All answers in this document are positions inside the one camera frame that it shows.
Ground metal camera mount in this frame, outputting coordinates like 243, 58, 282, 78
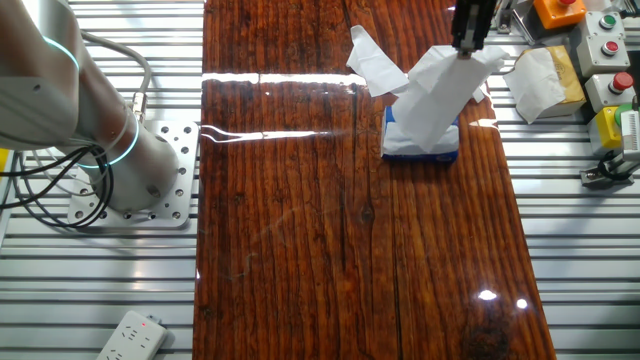
579, 149, 640, 190

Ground yellow tissue pack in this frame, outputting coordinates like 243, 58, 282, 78
542, 44, 588, 120

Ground blue tissue pack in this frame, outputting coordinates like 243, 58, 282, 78
380, 105, 460, 164

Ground orange button box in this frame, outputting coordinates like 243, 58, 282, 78
533, 0, 589, 30

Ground white paper napkin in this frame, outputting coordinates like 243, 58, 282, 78
392, 44, 506, 154
382, 121, 460, 156
503, 47, 569, 125

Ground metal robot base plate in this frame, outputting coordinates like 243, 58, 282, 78
67, 119, 200, 230

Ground folded flat white napkin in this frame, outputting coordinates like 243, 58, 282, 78
346, 24, 411, 98

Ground yellow button box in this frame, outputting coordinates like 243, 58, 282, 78
587, 102, 632, 157

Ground crumpled white napkin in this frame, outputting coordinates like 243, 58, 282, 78
467, 47, 510, 104

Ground glossy wooden board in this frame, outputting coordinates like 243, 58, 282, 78
192, 0, 557, 360

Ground white power strip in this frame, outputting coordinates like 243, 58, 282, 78
94, 309, 169, 360

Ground grey box green button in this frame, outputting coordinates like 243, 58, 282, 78
583, 9, 627, 40

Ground grey box red mushroom button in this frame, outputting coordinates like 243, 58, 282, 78
583, 71, 639, 115

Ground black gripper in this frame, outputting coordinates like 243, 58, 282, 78
452, 0, 499, 59

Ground black base cables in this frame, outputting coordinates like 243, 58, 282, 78
0, 144, 115, 229

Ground grey cable with metal connector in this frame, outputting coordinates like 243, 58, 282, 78
77, 29, 153, 124

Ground grey box flat red button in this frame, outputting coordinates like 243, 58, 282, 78
576, 33, 632, 79

